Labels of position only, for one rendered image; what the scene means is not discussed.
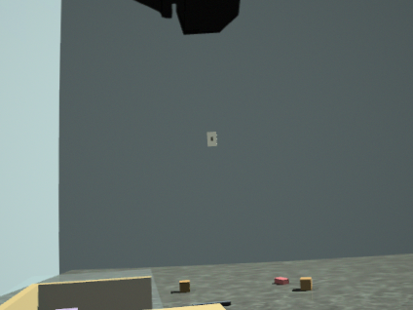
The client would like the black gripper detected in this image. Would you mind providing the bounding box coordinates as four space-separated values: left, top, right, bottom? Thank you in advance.
135 0 241 35

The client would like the small pink block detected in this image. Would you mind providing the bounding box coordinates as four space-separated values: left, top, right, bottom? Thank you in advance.
275 278 289 285

